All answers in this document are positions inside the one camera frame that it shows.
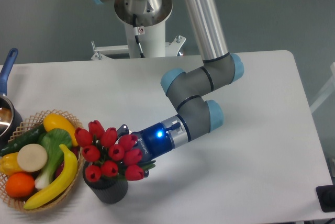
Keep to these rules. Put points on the green bok choy toy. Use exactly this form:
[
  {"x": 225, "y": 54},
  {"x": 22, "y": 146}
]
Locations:
[{"x": 50, "y": 141}]

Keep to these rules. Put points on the yellow plastic lemon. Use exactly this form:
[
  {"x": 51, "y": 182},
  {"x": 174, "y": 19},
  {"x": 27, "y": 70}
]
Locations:
[{"x": 55, "y": 121}]

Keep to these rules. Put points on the red toy under banana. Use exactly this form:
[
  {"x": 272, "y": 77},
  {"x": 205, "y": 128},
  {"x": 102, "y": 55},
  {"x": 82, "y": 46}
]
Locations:
[{"x": 74, "y": 150}]

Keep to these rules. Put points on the dark green cucumber toy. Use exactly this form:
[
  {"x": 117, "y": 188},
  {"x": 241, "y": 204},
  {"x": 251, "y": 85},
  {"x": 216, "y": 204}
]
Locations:
[{"x": 29, "y": 137}]

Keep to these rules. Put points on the red tulip bouquet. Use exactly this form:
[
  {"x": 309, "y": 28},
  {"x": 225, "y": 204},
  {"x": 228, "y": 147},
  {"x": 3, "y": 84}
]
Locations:
[{"x": 109, "y": 156}]

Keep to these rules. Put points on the orange plastic fruit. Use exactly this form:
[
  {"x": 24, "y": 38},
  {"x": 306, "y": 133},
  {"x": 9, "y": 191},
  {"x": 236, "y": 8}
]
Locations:
[{"x": 20, "y": 185}]

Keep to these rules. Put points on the black device at table edge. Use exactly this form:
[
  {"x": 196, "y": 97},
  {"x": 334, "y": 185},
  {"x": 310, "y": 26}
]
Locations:
[{"x": 326, "y": 197}]

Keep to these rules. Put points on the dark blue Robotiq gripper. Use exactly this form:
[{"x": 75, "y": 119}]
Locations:
[{"x": 153, "y": 142}]

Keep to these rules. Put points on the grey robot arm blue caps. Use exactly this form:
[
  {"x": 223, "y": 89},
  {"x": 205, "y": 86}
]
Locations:
[{"x": 194, "y": 117}]

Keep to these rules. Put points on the beige round disc toy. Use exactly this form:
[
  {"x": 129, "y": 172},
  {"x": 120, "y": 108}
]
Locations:
[{"x": 32, "y": 157}]

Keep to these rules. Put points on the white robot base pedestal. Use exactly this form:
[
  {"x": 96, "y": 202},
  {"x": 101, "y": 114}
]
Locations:
[{"x": 146, "y": 38}]

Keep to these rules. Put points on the yellow bell pepper toy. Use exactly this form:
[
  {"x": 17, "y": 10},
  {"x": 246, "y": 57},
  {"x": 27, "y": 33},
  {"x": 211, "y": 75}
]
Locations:
[{"x": 9, "y": 164}]

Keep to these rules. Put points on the blue handled saucepan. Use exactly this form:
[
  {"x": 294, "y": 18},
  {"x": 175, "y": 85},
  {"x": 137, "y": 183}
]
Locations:
[{"x": 10, "y": 117}]

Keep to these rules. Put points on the dark grey ribbed vase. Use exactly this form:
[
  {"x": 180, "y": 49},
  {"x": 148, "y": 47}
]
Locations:
[{"x": 107, "y": 190}]

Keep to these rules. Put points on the yellow plastic banana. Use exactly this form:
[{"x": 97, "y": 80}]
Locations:
[{"x": 59, "y": 185}]

